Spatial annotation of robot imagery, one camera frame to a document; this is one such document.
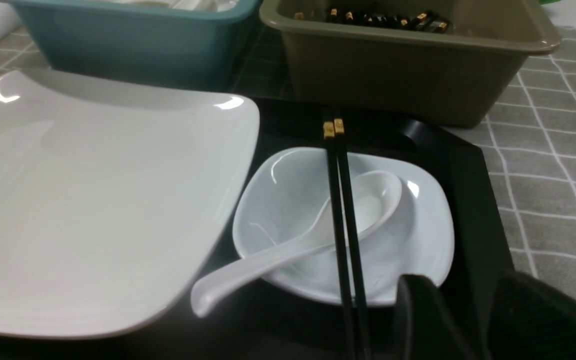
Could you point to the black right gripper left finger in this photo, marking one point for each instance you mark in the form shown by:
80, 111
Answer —
424, 327

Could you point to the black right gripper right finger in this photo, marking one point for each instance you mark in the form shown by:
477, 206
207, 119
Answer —
531, 320

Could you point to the black chopstick gold tip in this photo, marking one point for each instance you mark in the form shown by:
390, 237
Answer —
339, 238
353, 240

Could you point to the white ceramic soup spoon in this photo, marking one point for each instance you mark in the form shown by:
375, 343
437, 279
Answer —
376, 195

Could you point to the small white square bowl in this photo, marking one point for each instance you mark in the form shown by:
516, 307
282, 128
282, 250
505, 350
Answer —
284, 196

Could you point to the large white square plate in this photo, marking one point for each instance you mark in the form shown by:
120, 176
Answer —
113, 195

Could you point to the grey checkered tablecloth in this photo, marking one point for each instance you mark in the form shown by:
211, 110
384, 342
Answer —
528, 141

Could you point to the brown plastic bin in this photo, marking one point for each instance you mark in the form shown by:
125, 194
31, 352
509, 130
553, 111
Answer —
449, 79

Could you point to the pile of black chopsticks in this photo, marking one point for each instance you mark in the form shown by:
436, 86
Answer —
427, 21

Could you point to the teal plastic bin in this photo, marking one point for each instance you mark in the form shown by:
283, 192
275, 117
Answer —
146, 45

